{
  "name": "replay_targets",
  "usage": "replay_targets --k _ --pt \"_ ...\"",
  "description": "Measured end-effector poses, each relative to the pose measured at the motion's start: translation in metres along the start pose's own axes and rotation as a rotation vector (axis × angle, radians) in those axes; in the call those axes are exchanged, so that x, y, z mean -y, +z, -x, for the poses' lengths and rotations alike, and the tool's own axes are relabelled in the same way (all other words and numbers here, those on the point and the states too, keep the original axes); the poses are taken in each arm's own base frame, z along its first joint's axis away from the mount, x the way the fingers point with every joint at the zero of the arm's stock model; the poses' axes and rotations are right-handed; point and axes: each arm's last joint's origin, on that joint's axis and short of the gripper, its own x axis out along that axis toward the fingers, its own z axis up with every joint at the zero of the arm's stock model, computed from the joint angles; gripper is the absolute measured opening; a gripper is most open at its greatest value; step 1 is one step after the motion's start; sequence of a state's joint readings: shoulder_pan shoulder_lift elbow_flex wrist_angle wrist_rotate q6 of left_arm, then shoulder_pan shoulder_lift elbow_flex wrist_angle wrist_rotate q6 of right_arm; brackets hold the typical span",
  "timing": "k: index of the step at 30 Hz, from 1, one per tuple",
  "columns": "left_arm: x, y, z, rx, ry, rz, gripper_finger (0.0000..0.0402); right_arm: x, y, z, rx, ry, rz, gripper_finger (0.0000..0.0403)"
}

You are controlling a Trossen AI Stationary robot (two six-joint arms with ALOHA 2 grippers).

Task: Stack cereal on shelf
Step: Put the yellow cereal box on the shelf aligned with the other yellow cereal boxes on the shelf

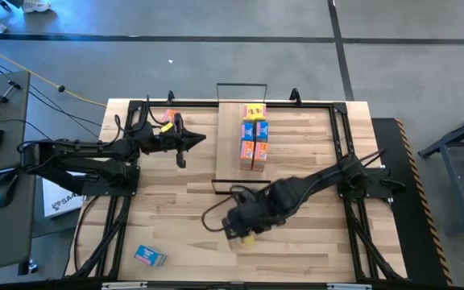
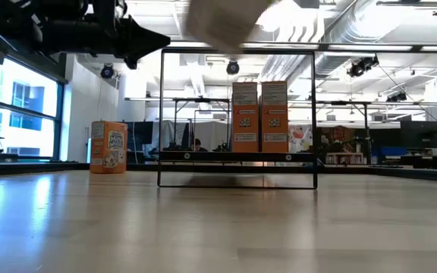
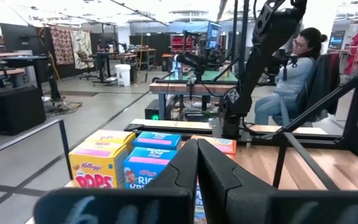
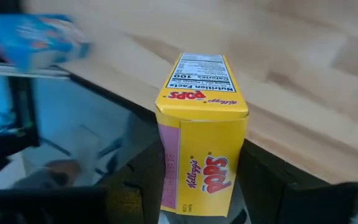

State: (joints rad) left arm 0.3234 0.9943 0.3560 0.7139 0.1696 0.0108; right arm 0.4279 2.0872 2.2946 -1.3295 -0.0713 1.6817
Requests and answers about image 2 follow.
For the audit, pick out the person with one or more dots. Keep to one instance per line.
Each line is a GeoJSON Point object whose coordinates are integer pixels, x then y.
{"type": "Point", "coordinates": [197, 145]}

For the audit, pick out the low wooden bookshelf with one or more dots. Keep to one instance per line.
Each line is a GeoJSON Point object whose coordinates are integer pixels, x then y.
{"type": "Point", "coordinates": [345, 157]}

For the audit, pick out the black aluminium table frame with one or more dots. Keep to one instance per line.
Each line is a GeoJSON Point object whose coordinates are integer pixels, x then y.
{"type": "Point", "coordinates": [32, 167]}

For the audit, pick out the yellow Corn Pops cereal box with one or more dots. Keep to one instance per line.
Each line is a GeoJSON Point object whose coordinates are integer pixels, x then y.
{"type": "Point", "coordinates": [226, 22]}

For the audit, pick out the black ceiling spotlight pair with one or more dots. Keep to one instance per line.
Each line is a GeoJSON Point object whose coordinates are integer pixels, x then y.
{"type": "Point", "coordinates": [397, 97]}

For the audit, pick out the long ceiling strip light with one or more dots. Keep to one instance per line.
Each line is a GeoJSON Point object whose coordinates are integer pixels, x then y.
{"type": "Point", "coordinates": [370, 48]}

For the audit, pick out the black ceiling spotlight cluster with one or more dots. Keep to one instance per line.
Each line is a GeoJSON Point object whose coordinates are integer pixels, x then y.
{"type": "Point", "coordinates": [362, 66]}

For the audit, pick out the large office window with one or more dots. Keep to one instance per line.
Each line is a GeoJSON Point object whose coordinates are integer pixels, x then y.
{"type": "Point", "coordinates": [25, 113]}

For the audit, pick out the silver ventilation duct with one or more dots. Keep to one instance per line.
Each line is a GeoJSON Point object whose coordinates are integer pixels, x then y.
{"type": "Point", "coordinates": [340, 30]}

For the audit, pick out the black computer monitor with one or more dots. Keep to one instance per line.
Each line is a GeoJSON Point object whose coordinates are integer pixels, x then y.
{"type": "Point", "coordinates": [140, 132]}
{"type": "Point", "coordinates": [423, 134]}

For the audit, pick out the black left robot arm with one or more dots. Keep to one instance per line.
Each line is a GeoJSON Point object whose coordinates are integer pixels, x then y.
{"type": "Point", "coordinates": [10, 22]}

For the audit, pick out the cartoon poster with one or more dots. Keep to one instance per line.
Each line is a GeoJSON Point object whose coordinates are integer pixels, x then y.
{"type": "Point", "coordinates": [300, 138]}

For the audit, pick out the orange Mini Wheats cereal box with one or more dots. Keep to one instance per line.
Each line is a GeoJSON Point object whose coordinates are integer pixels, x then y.
{"type": "Point", "coordinates": [108, 148]}
{"type": "Point", "coordinates": [245, 125]}
{"type": "Point", "coordinates": [274, 125]}

